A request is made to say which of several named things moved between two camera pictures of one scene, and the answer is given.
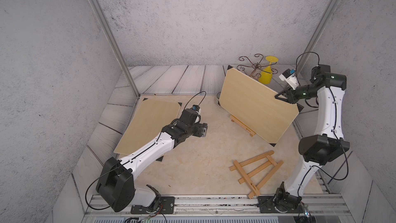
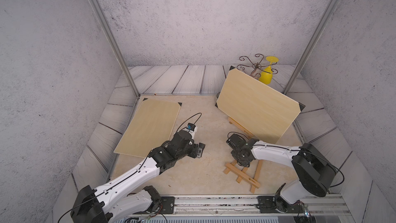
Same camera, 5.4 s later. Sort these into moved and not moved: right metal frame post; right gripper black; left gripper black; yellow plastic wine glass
Moved: right gripper black; left gripper black
Not moved: right metal frame post; yellow plastic wine glass
